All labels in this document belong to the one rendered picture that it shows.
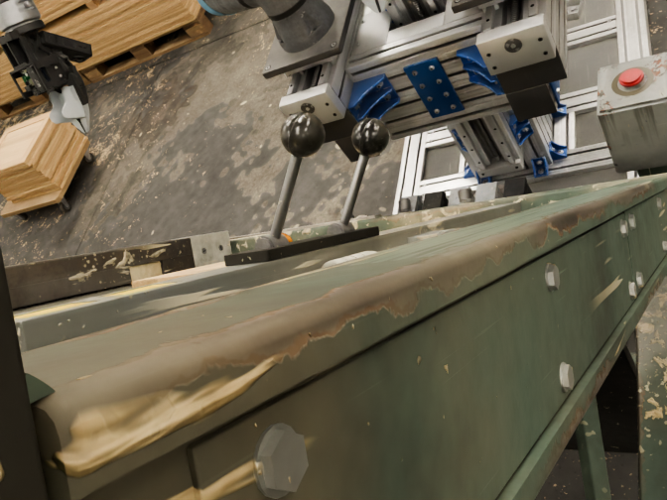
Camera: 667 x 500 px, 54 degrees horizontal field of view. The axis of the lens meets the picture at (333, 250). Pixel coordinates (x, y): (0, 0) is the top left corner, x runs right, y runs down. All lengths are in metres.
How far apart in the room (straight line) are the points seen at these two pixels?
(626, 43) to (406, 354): 2.28
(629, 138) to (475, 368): 1.08
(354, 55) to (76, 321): 1.35
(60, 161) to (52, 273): 3.20
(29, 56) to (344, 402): 1.21
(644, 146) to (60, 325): 1.10
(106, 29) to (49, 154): 1.13
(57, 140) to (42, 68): 3.09
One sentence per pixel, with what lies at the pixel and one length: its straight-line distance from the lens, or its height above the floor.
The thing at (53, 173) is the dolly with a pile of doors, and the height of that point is 0.22.
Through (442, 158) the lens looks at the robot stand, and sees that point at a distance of 2.38.
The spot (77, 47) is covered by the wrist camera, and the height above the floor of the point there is 1.41.
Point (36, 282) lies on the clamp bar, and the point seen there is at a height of 1.29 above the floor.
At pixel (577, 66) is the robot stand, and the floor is 0.21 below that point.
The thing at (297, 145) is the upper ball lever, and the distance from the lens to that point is 0.54.
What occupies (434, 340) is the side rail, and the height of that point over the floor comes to 1.64.
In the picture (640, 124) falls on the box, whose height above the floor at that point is 0.88.
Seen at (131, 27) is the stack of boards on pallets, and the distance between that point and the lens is 4.92.
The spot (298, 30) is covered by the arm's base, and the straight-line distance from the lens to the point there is 1.62.
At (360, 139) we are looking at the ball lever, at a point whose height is 1.42.
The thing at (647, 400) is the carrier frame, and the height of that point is 0.79.
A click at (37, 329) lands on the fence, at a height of 1.62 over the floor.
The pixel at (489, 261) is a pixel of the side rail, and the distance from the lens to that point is 0.26.
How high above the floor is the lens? 1.81
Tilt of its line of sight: 43 degrees down
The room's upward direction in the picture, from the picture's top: 43 degrees counter-clockwise
